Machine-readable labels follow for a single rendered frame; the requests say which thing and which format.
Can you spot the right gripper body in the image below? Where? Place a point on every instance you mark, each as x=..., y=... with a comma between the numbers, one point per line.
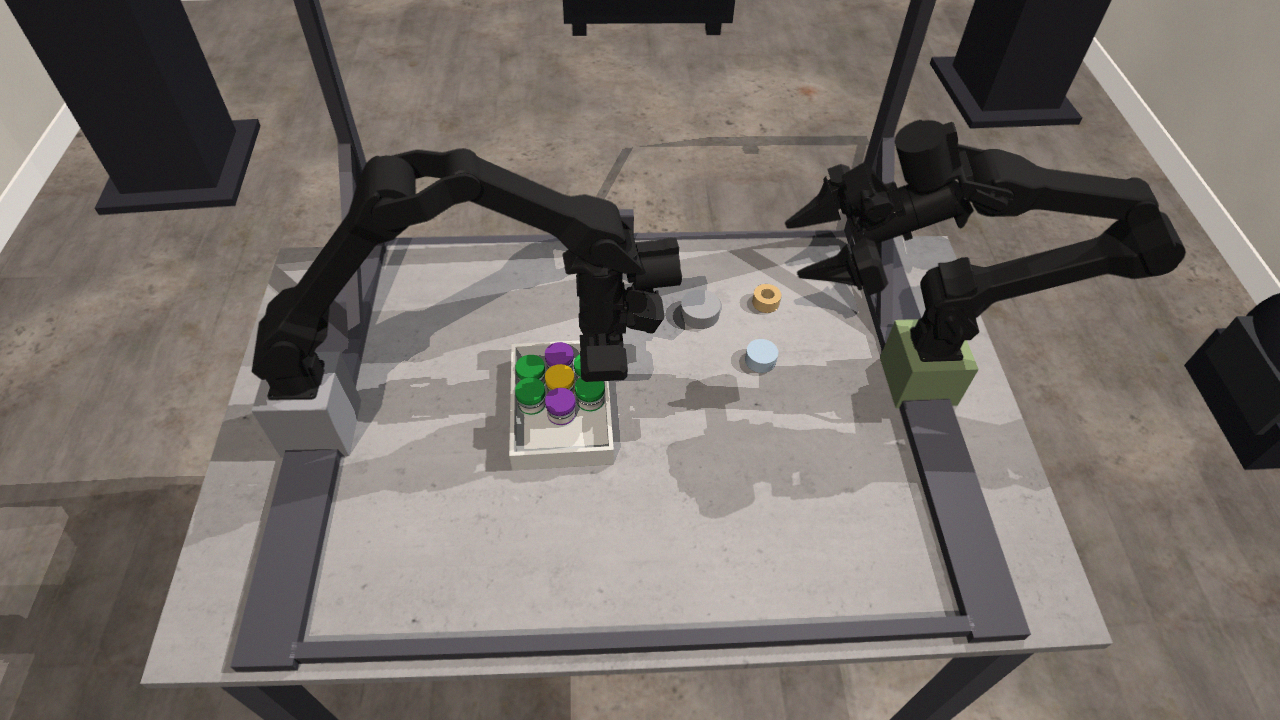
x=603, y=359

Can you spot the black metal camera frame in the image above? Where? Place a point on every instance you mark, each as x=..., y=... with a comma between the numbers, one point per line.
x=880, y=154

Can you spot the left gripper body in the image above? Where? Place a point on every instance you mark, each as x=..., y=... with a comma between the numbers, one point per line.
x=865, y=256

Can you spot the tan roll of tape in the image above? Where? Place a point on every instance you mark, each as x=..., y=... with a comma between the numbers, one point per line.
x=767, y=291

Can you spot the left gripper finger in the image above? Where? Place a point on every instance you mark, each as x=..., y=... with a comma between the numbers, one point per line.
x=821, y=209
x=833, y=269

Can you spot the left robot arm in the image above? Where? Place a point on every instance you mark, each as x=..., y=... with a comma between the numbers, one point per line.
x=955, y=293

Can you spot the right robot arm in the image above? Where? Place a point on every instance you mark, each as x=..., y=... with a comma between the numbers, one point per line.
x=591, y=228

